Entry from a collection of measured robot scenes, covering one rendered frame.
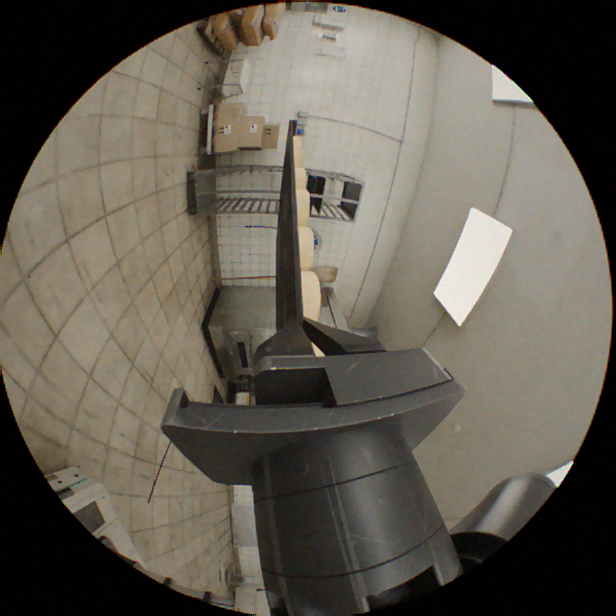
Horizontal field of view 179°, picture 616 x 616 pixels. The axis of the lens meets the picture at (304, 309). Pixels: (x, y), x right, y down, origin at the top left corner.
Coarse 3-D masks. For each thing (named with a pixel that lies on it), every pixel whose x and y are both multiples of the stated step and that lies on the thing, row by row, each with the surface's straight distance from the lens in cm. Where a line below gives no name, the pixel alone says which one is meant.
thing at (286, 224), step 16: (288, 128) 40; (288, 144) 33; (288, 160) 29; (288, 176) 25; (288, 192) 23; (288, 208) 21; (288, 224) 20; (288, 240) 19; (288, 256) 19; (288, 272) 18; (288, 288) 18; (288, 304) 18
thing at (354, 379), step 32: (288, 320) 12; (256, 352) 7; (288, 352) 6; (384, 352) 8; (416, 352) 8; (256, 384) 6; (288, 384) 6; (320, 384) 7; (352, 384) 6; (384, 384) 6; (416, 384) 7
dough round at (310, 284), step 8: (304, 272) 17; (312, 272) 17; (304, 280) 16; (312, 280) 16; (304, 288) 16; (312, 288) 16; (304, 296) 15; (312, 296) 15; (304, 304) 15; (312, 304) 16; (304, 312) 16; (312, 312) 16
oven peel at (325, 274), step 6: (318, 270) 319; (324, 270) 322; (330, 270) 326; (336, 270) 330; (258, 276) 305; (264, 276) 305; (270, 276) 306; (318, 276) 325; (324, 276) 329; (330, 276) 333; (336, 276) 338; (324, 282) 336
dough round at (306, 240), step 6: (300, 228) 20; (306, 228) 20; (300, 234) 19; (306, 234) 19; (312, 234) 19; (300, 240) 18; (306, 240) 19; (312, 240) 19; (300, 246) 18; (306, 246) 18; (312, 246) 19; (300, 252) 18; (306, 252) 18; (312, 252) 19; (300, 258) 18; (306, 258) 18; (312, 258) 19; (306, 264) 19; (306, 270) 19
